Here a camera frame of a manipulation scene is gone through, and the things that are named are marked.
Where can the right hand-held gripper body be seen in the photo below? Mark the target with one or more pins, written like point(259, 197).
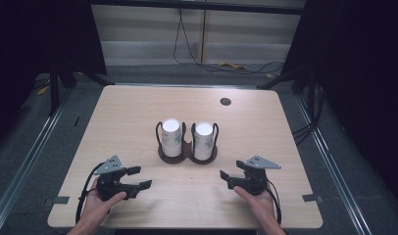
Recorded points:
point(254, 181)

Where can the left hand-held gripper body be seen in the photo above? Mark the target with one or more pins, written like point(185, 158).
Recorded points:
point(109, 182)

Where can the dark brown double cup holder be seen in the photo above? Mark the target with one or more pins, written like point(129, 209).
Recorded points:
point(187, 156)

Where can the stack of white paper cups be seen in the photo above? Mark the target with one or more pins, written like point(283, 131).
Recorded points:
point(171, 137)
point(203, 140)

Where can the person's right hand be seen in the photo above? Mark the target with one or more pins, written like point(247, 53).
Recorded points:
point(260, 205)

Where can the person's left hand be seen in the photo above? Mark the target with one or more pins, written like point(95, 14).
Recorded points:
point(95, 205)

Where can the grey tape strip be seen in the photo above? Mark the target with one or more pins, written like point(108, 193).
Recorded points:
point(60, 200)
point(311, 197)

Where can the small black floor marker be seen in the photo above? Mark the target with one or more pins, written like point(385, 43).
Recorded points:
point(76, 121)

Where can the black metal stand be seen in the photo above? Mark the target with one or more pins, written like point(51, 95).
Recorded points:
point(54, 88)
point(285, 78)

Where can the yellow scrap on floor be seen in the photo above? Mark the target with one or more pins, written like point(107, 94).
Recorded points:
point(42, 90)
point(232, 65)

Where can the metal floor rail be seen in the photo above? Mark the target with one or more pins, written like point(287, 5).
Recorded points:
point(334, 163)
point(30, 153)

